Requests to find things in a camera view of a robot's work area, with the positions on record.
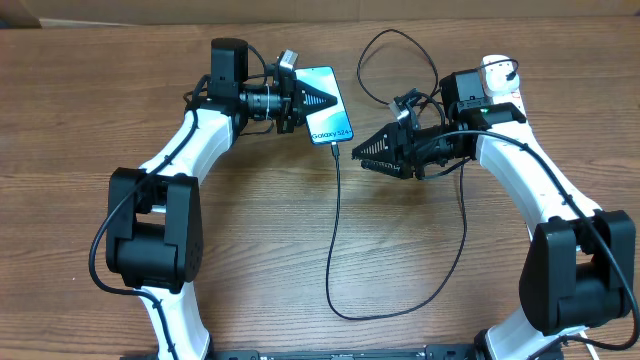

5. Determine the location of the white power strip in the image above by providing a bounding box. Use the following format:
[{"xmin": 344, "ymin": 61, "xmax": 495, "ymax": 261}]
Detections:
[{"xmin": 510, "ymin": 89, "xmax": 527, "ymax": 116}]

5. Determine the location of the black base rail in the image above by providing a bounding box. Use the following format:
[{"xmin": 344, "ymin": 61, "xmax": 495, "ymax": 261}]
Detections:
[{"xmin": 204, "ymin": 344, "xmax": 485, "ymax": 360}]

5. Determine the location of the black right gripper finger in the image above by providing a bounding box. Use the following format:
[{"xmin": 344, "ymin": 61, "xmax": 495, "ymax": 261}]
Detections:
[
  {"xmin": 351, "ymin": 122, "xmax": 400, "ymax": 161},
  {"xmin": 360, "ymin": 159, "xmax": 406, "ymax": 179}
]

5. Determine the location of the black charging cable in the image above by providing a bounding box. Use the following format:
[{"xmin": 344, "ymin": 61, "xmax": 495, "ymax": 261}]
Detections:
[{"xmin": 324, "ymin": 28, "xmax": 520, "ymax": 322}]

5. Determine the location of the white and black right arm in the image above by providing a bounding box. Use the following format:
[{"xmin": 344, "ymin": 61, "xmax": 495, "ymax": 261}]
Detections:
[{"xmin": 352, "ymin": 67, "xmax": 639, "ymax": 359}]

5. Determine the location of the blue-framed smartphone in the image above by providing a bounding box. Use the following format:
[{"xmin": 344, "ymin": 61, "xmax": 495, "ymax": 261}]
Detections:
[{"xmin": 295, "ymin": 66, "xmax": 354, "ymax": 145}]

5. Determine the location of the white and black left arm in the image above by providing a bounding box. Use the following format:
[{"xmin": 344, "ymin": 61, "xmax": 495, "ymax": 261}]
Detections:
[{"xmin": 88, "ymin": 38, "xmax": 344, "ymax": 359}]

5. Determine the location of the white charger plug adapter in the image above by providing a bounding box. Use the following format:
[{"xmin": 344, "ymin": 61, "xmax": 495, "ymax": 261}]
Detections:
[{"xmin": 480, "ymin": 55, "xmax": 520, "ymax": 97}]

